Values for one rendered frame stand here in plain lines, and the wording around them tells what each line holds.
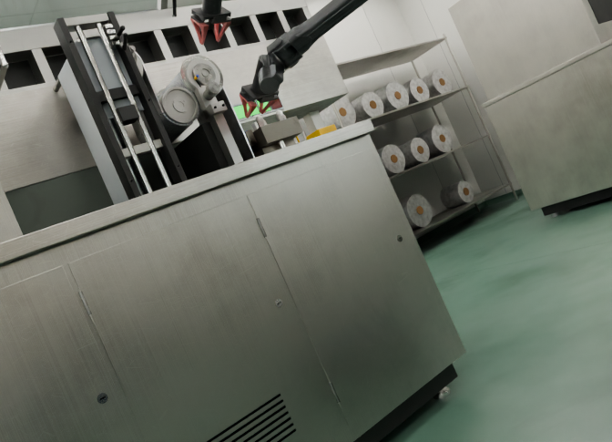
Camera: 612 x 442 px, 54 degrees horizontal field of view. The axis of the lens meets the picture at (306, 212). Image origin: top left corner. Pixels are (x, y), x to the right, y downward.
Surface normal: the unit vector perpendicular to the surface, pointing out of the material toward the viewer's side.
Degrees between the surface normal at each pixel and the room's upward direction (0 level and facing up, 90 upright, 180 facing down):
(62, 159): 90
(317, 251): 90
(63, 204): 90
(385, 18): 90
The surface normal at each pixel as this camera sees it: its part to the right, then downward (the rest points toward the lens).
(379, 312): 0.54, -0.25
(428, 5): -0.73, 0.32
